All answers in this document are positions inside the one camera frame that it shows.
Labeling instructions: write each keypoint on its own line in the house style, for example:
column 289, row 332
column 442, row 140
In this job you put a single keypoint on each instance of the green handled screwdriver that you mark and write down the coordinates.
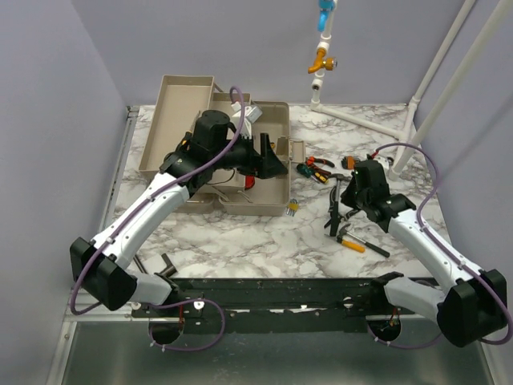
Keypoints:
column 306, row 171

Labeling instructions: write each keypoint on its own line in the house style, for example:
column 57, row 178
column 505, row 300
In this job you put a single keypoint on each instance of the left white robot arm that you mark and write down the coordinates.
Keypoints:
column 100, row 265

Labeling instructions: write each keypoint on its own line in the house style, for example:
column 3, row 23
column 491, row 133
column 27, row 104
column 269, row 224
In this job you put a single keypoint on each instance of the orange brass tap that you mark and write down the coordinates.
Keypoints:
column 322, row 62

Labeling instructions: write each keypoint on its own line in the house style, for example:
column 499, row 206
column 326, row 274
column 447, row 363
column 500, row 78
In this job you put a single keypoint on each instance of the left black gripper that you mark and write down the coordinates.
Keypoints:
column 266, row 164

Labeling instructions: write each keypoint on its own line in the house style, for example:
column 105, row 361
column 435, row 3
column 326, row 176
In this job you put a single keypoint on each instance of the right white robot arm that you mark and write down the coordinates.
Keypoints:
column 469, row 303

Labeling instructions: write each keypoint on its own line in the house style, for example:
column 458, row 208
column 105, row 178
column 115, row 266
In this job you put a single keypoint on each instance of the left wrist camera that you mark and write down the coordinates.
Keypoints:
column 252, row 113

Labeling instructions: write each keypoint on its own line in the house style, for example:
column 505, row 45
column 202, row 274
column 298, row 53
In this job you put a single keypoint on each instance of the yellow hex key set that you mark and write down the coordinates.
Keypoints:
column 292, row 207

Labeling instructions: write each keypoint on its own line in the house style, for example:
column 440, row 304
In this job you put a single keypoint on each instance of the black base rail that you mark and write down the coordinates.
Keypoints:
column 253, row 306

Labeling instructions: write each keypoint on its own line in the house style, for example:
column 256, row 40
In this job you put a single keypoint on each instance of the beige plastic tool box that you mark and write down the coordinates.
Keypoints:
column 181, row 100

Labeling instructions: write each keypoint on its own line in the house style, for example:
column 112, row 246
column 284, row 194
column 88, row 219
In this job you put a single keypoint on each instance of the orange black pliers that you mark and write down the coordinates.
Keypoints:
column 316, row 164

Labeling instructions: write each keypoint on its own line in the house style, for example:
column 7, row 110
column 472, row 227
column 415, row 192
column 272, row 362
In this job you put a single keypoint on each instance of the blue pipe valve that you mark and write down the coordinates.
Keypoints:
column 326, row 7

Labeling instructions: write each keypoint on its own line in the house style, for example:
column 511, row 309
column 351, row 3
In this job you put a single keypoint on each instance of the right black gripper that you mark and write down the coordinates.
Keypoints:
column 346, row 197

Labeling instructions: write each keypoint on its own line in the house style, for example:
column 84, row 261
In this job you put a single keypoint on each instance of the black pruning shears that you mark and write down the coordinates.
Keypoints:
column 335, row 217

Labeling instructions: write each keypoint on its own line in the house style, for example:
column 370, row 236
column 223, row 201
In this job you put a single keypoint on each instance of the small claw hammer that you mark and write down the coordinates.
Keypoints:
column 343, row 231

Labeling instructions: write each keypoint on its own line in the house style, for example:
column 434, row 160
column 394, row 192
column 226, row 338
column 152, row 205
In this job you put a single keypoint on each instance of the red folding knife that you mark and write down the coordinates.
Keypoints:
column 249, row 182

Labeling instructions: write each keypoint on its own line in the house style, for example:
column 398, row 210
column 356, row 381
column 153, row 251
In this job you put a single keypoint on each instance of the hex key set orange holder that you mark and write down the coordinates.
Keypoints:
column 348, row 162

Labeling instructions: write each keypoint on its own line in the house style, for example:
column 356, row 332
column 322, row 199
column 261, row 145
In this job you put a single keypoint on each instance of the aluminium extrusion rail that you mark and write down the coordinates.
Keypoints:
column 98, row 314

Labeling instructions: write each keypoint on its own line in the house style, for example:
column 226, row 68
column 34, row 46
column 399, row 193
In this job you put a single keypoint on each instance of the black T-handle bolt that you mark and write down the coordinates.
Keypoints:
column 168, row 270

